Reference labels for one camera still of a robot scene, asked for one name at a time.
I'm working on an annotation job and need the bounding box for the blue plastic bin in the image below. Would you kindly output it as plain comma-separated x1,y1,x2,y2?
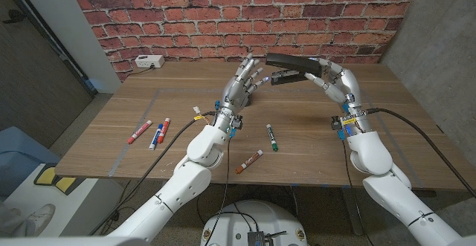
0,126,62,198

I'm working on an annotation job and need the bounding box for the dark wooden door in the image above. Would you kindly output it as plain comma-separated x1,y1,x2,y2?
0,0,94,149

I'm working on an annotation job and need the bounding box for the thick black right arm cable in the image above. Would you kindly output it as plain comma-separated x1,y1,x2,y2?
366,107,476,199

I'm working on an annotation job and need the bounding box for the white power strip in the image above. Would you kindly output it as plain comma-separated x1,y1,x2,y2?
134,54,166,69

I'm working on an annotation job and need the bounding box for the red brick print backdrop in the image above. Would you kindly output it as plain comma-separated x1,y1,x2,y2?
65,0,425,82

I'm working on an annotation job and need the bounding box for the orange dry erase marker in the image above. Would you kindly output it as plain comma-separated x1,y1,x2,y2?
234,149,264,175

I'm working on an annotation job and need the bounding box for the green dry erase marker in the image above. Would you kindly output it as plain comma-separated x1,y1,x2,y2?
266,123,279,152

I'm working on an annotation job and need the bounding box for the grey finned torso module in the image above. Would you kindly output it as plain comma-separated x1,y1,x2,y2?
247,230,267,246

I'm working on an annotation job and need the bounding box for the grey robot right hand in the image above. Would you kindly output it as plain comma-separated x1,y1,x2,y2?
303,56,373,135

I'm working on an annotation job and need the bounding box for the blue dry erase marker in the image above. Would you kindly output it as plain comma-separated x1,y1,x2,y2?
148,123,164,151

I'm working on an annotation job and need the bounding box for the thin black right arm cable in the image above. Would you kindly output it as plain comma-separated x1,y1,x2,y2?
341,139,375,246

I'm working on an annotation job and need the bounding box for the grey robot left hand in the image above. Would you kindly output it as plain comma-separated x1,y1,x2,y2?
214,52,271,129

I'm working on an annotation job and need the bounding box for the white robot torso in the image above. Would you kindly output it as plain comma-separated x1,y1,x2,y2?
199,199,309,246

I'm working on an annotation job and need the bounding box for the grey table leg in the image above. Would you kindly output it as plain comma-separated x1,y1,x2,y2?
158,181,173,202
340,187,364,236

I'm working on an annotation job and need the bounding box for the black power strip cable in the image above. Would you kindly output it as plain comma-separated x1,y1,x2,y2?
126,65,154,78

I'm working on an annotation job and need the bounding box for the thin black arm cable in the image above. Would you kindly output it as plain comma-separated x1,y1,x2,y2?
341,139,375,246
202,135,231,246

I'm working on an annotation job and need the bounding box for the black door handle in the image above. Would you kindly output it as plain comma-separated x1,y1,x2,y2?
2,8,26,25

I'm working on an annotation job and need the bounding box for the red dry erase marker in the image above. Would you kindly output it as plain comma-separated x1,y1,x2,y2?
157,117,171,145
126,120,153,145

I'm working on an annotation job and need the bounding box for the black torso cable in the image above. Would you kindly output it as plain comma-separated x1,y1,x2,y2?
196,182,261,233

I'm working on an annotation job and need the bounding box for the seated person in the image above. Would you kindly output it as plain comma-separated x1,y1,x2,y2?
0,201,57,238

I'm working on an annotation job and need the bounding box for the yellow black floor pad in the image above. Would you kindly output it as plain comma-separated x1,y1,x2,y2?
33,163,77,195

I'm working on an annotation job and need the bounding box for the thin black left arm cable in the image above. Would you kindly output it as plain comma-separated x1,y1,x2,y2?
202,135,231,246

